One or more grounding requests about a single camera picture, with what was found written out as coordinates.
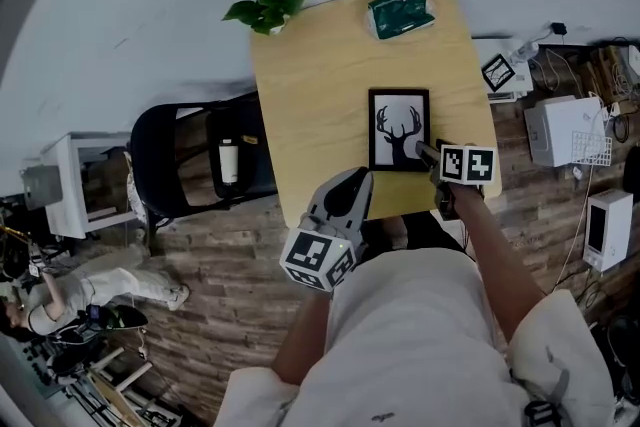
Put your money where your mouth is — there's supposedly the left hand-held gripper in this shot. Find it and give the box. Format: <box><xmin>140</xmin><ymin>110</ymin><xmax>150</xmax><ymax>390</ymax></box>
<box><xmin>278</xmin><ymin>167</ymin><xmax>375</xmax><ymax>294</ymax></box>

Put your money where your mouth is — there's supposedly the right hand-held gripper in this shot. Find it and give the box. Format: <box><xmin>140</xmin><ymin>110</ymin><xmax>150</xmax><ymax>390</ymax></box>
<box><xmin>414</xmin><ymin>141</ymin><xmax>497</xmax><ymax>222</ymax></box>

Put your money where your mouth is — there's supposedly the framed deer antler picture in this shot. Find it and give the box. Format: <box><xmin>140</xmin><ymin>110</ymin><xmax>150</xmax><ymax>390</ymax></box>
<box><xmin>368</xmin><ymin>87</ymin><xmax>431</xmax><ymax>174</ymax></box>

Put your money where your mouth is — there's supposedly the person's left forearm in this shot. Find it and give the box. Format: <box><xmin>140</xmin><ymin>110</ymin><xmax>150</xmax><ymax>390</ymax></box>
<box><xmin>272</xmin><ymin>287</ymin><xmax>334</xmax><ymax>386</ymax></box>

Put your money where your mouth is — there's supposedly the person's right forearm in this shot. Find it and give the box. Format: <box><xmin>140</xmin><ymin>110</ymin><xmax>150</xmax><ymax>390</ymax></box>
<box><xmin>449</xmin><ymin>182</ymin><xmax>546</xmax><ymax>346</ymax></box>

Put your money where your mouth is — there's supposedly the round light wooden table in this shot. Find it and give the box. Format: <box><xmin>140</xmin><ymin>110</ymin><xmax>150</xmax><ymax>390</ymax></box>
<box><xmin>248</xmin><ymin>0</ymin><xmax>504</xmax><ymax>232</ymax></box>

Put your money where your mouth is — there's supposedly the person's black shoe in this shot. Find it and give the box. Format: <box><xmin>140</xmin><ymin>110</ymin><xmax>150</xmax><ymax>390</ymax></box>
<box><xmin>399</xmin><ymin>210</ymin><xmax>471</xmax><ymax>256</ymax></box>

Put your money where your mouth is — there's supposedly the small square framed picture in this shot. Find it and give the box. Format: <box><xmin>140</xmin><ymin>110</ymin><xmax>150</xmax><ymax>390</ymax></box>
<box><xmin>480</xmin><ymin>53</ymin><xmax>518</xmax><ymax>92</ymax></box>

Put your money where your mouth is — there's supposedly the white bottle with black cap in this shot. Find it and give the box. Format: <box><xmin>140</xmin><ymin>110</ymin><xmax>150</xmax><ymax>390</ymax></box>
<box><xmin>218</xmin><ymin>138</ymin><xmax>240</xmax><ymax>186</ymax></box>

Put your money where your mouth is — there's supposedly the white storage box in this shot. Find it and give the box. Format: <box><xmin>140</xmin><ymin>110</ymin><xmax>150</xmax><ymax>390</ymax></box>
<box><xmin>472</xmin><ymin>38</ymin><xmax>535</xmax><ymax>102</ymax></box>

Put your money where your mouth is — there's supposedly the large white box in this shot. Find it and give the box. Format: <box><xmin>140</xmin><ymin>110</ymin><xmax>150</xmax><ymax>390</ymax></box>
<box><xmin>523</xmin><ymin>95</ymin><xmax>609</xmax><ymax>168</ymax></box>

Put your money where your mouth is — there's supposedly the clear plastic bottle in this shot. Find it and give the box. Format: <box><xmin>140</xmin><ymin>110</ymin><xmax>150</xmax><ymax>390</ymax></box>
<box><xmin>509</xmin><ymin>42</ymin><xmax>539</xmax><ymax>64</ymax></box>

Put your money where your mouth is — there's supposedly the green tissue packet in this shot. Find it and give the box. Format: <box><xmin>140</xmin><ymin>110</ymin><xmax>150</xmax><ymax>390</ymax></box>
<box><xmin>366</xmin><ymin>0</ymin><xmax>435</xmax><ymax>40</ymax></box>

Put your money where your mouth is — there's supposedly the person's light shirt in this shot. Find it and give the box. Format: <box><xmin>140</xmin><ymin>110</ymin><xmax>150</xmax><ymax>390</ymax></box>
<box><xmin>214</xmin><ymin>247</ymin><xmax>616</xmax><ymax>427</ymax></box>

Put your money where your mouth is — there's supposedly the black folding chair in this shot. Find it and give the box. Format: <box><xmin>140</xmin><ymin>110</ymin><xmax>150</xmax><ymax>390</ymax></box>
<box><xmin>129</xmin><ymin>92</ymin><xmax>279</xmax><ymax>241</ymax></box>

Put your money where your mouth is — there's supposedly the white appliance with dark window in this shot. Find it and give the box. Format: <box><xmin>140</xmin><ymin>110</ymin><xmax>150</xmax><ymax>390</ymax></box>
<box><xmin>583</xmin><ymin>188</ymin><xmax>635</xmax><ymax>273</ymax></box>

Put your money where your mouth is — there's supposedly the green potted plant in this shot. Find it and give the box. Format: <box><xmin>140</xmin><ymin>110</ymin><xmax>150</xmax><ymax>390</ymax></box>
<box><xmin>221</xmin><ymin>0</ymin><xmax>310</xmax><ymax>36</ymax></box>

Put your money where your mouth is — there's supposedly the patterned fabric bag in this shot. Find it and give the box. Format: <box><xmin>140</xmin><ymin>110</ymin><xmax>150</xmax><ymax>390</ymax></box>
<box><xmin>124</xmin><ymin>152</ymin><xmax>149</xmax><ymax>226</ymax></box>

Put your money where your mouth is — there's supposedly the white cabinet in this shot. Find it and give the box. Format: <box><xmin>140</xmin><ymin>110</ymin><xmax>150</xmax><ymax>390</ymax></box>
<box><xmin>39</xmin><ymin>130</ymin><xmax>139</xmax><ymax>241</ymax></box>

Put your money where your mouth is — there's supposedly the light wooden stool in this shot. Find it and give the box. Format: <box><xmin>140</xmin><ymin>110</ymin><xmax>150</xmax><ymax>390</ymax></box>
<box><xmin>84</xmin><ymin>344</ymin><xmax>154</xmax><ymax>416</ymax></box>

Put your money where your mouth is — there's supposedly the white wire grid panel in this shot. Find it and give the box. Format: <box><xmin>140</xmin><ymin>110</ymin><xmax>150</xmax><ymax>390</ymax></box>
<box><xmin>571</xmin><ymin>129</ymin><xmax>614</xmax><ymax>167</ymax></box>

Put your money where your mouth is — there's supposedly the long white cable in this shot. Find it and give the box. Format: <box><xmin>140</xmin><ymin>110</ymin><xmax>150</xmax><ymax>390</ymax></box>
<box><xmin>552</xmin><ymin>164</ymin><xmax>595</xmax><ymax>291</ymax></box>

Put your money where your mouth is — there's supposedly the cardboard box with cables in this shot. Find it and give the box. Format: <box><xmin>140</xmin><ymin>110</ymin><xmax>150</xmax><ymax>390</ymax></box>
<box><xmin>579</xmin><ymin>45</ymin><xmax>640</xmax><ymax>106</ymax></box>

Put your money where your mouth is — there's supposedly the black strap buckle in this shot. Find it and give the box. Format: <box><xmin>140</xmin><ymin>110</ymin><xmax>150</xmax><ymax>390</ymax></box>
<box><xmin>523</xmin><ymin>400</ymin><xmax>564</xmax><ymax>427</ymax></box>

